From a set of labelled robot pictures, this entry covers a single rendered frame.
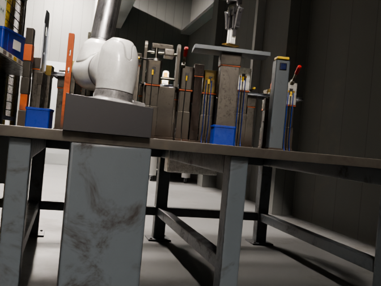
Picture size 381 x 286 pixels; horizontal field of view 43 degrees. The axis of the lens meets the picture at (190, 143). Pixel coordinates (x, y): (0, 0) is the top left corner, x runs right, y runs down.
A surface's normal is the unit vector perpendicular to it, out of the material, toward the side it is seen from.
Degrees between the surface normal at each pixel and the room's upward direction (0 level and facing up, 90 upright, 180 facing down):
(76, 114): 90
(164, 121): 90
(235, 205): 90
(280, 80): 90
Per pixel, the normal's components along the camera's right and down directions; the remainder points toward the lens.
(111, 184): 0.25, 0.02
